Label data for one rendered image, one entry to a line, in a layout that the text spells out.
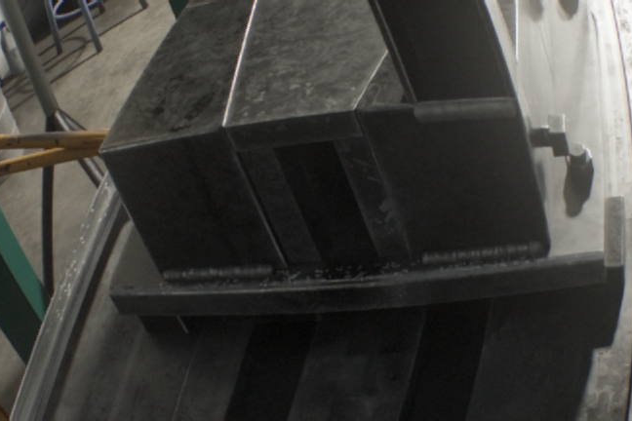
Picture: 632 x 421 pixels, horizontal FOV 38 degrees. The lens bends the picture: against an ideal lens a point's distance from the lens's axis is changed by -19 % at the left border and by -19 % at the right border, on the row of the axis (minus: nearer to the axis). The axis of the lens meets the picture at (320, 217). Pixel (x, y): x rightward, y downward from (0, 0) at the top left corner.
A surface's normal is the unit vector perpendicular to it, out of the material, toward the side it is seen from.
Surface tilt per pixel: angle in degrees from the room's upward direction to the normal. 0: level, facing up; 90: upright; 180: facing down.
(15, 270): 90
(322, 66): 0
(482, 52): 90
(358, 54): 0
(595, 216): 0
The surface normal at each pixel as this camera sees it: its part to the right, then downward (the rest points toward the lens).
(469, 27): -0.22, 0.69
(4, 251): 0.93, -0.08
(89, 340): -0.31, -0.72
